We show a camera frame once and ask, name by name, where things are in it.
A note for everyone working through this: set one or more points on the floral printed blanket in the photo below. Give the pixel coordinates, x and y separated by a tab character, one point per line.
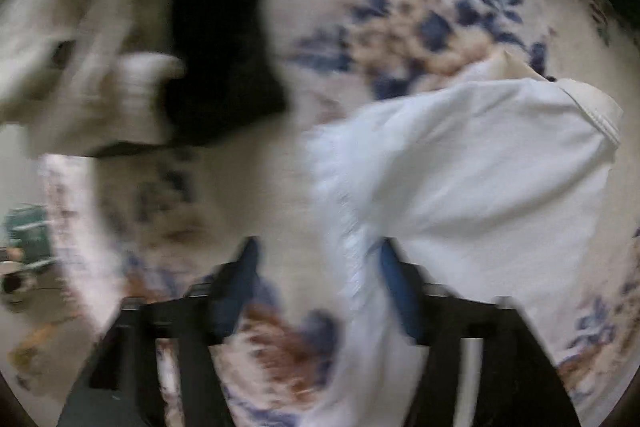
400	27

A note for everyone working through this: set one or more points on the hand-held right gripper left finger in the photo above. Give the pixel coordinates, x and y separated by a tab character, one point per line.
239	292

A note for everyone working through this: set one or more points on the black garment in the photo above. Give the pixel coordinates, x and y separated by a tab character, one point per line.
220	32

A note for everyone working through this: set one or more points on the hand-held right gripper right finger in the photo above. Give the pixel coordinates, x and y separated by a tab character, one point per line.
400	294

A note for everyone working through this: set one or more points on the green box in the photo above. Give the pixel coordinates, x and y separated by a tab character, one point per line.
30	232

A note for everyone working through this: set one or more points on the white garment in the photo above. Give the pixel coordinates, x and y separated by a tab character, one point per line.
475	167

